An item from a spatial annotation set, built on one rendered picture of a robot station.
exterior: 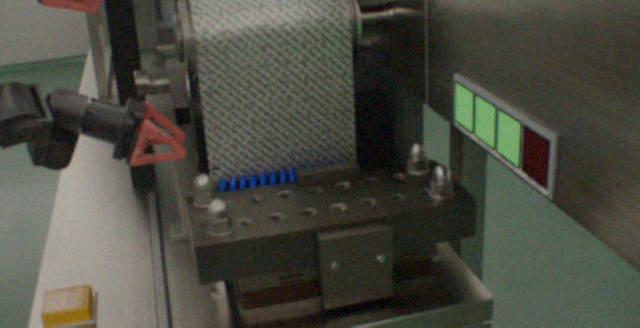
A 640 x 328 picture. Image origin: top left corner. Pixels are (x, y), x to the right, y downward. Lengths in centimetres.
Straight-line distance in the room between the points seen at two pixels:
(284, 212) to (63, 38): 583
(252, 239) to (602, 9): 54
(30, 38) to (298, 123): 577
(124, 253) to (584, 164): 80
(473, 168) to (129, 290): 69
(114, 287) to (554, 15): 76
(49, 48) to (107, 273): 567
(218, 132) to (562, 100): 56
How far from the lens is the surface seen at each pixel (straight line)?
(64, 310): 108
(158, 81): 116
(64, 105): 105
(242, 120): 111
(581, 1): 69
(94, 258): 125
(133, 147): 104
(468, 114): 93
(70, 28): 674
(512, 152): 83
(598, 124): 69
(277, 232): 97
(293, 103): 111
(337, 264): 98
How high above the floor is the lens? 148
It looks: 21 degrees down
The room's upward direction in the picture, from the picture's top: 3 degrees counter-clockwise
